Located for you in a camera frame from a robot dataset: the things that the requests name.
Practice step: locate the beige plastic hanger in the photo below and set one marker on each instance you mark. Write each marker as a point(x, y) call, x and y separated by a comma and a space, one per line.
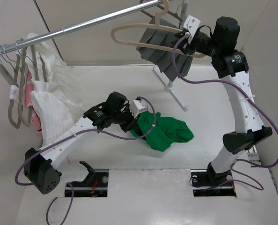
point(139, 38)

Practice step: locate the pink garment on hanger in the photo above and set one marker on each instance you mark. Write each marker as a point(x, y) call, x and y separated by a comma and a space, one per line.
point(29, 87)

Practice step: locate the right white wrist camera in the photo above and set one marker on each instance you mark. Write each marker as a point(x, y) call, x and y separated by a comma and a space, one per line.
point(191, 24)

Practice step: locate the green t shirt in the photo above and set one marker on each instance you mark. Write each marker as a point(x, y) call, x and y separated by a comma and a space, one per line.
point(167, 131)

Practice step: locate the grey hanger far left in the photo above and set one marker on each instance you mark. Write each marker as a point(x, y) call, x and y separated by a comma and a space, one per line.
point(15, 108)

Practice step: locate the silver clothes rack rail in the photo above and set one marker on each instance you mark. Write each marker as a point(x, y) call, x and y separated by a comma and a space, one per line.
point(76, 27)

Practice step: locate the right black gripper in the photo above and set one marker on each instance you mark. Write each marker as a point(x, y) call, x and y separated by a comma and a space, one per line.
point(186, 45)

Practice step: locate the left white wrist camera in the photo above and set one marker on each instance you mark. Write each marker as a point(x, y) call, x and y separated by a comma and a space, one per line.
point(137, 107)

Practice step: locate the grey pleated cloth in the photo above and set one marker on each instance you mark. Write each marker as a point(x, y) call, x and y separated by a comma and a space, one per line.
point(163, 59)

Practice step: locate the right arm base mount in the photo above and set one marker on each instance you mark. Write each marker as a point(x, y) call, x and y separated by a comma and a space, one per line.
point(206, 183)

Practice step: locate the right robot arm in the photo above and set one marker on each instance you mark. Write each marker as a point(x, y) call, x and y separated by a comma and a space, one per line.
point(233, 71)

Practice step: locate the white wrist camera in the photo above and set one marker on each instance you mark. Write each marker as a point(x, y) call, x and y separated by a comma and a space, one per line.
point(137, 107)
point(191, 24)

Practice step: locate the aluminium rail right edge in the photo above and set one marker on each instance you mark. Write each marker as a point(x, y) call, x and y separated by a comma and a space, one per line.
point(253, 155)

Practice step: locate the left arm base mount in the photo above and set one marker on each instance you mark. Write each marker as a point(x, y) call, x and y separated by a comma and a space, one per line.
point(86, 181)

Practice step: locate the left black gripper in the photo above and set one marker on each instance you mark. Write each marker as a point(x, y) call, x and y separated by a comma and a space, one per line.
point(132, 122)

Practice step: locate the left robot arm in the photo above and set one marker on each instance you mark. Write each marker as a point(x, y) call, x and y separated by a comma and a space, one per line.
point(41, 166)

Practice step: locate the white garment on hanger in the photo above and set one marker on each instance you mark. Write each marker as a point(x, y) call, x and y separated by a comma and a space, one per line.
point(56, 95)

